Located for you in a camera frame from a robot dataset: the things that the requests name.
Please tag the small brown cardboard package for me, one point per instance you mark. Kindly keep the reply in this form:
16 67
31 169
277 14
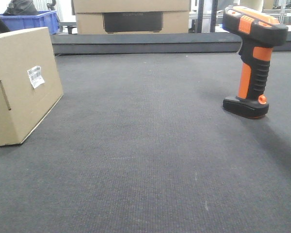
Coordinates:
30 84

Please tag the orange black barcode scanner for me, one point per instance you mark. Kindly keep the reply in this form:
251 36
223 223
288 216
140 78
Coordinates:
260 33

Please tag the large background cardboard box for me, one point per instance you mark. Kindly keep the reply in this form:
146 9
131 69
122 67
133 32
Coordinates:
131 16

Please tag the blue background crate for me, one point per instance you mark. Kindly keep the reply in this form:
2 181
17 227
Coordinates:
43 19

